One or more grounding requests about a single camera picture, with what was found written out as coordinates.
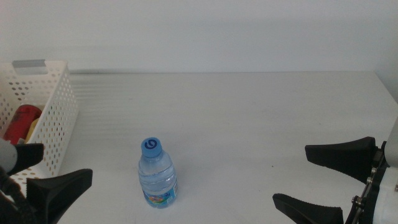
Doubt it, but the yellow juice bottle red label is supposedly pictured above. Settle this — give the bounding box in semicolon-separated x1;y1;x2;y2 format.
25;118;40;144

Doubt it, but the red soda can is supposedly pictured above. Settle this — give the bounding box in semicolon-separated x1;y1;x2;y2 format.
2;105;43;146

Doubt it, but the clear water bottle blue cap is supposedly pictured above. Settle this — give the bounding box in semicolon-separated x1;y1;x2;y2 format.
138;137;178;209

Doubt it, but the white perforated plastic basket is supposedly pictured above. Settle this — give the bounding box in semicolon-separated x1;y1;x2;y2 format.
0;59;79;187

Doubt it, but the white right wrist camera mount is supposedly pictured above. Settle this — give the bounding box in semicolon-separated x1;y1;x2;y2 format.
372;116;398;224

